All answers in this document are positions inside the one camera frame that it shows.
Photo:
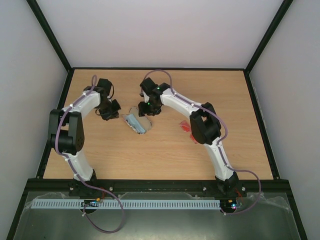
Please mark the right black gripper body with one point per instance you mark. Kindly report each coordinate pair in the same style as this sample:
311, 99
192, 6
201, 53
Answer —
146, 109

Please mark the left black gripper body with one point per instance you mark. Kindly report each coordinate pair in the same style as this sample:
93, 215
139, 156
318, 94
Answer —
110, 109

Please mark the striped newspaper print glasses case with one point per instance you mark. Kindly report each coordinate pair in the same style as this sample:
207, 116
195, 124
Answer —
145, 122

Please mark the blue cleaning cloth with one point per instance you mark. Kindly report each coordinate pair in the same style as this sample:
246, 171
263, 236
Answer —
133, 122

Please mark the orange transparent sunglasses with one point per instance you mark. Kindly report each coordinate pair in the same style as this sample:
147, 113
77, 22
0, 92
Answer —
186, 127

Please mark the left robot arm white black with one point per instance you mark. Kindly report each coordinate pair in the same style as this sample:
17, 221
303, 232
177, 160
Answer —
67, 137

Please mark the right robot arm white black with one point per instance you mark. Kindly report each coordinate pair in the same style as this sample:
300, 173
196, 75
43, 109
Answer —
205, 126

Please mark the light blue slotted cable duct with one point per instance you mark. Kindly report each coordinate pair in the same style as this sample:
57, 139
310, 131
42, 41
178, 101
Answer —
127, 204

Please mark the metal base plate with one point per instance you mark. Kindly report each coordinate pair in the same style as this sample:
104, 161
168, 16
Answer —
267, 218

